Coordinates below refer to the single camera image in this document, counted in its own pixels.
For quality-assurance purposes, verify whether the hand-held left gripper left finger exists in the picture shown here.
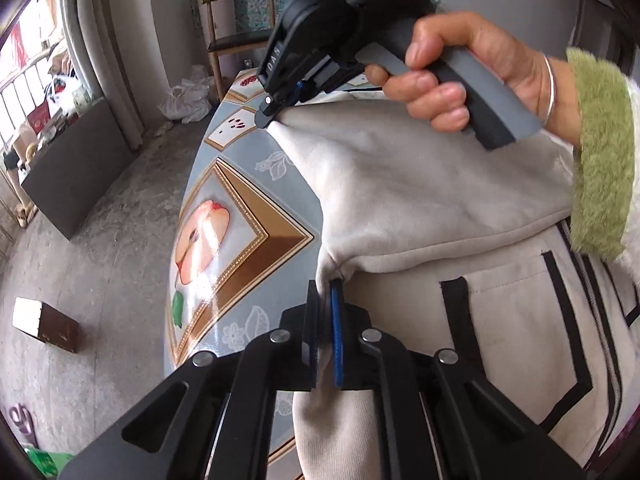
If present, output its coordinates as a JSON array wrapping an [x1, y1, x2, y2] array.
[[59, 280, 321, 480]]

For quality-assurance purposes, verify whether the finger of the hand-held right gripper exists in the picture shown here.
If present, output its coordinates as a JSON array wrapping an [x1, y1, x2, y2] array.
[[254, 80, 306, 130]]

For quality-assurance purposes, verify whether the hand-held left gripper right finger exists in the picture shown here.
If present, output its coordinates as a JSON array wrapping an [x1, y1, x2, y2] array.
[[327, 279, 586, 480]]

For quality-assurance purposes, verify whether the cream jacket with black trim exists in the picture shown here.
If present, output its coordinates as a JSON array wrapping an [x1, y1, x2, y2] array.
[[267, 72, 640, 480]]

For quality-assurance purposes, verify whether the person's right forearm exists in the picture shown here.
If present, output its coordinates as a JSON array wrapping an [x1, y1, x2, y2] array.
[[542, 47, 640, 263]]

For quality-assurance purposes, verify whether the person's right hand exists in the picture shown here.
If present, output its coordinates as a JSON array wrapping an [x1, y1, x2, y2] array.
[[367, 10, 556, 136]]

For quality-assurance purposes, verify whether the wooden chair with dark seat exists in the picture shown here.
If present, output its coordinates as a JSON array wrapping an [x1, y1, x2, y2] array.
[[200, 0, 281, 103]]

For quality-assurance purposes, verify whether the fruit printed tablecloth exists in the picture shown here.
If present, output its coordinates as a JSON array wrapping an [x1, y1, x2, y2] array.
[[164, 67, 331, 480]]

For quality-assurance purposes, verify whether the pale pink tall box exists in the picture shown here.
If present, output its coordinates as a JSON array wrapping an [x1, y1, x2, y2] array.
[[195, 0, 237, 81]]

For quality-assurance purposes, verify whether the grey window curtain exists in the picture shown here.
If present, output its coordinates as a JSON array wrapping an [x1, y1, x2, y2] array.
[[60, 0, 171, 151]]

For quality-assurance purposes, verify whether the grey cabinet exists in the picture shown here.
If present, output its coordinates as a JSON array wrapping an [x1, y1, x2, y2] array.
[[20, 97, 136, 241]]

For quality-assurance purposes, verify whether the white and red plastic bag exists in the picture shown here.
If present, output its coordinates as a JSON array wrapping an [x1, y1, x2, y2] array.
[[47, 74, 83, 111]]

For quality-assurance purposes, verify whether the silver bangle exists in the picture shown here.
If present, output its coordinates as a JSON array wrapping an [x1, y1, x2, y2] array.
[[541, 55, 559, 129]]

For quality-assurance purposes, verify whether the red box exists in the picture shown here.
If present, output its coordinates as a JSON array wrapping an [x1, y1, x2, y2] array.
[[26, 102, 56, 131]]

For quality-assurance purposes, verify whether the metal window railing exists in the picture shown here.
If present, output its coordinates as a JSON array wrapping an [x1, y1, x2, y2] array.
[[0, 45, 66, 261]]

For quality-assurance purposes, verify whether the pink hanging laundry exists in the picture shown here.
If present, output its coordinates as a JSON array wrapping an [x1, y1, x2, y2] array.
[[10, 25, 32, 63]]

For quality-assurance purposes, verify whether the brown wooden box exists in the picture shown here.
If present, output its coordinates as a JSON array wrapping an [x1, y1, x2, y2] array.
[[12, 297, 81, 353]]

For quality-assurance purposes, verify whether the green plastic bottle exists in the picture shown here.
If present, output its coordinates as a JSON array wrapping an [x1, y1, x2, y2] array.
[[25, 447, 76, 478]]

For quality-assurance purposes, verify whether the purple slipper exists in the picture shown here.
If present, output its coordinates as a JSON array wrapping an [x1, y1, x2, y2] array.
[[10, 402, 36, 436]]

